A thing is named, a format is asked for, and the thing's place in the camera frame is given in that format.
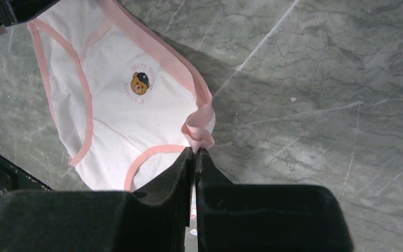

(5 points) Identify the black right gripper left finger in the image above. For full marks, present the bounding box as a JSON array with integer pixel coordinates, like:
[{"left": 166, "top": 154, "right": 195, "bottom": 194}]
[{"left": 0, "top": 148, "right": 194, "bottom": 251}]

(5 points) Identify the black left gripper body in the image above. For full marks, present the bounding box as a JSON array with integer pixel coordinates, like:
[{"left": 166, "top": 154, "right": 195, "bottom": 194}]
[{"left": 0, "top": 0, "right": 59, "bottom": 35}]

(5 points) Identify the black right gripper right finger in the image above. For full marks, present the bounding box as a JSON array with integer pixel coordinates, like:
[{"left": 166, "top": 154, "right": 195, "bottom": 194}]
[{"left": 195, "top": 149, "right": 354, "bottom": 251}]

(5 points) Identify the white pink-trimmed underwear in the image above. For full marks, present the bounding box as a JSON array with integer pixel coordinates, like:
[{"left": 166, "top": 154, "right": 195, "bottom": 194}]
[{"left": 28, "top": 1, "right": 215, "bottom": 191}]

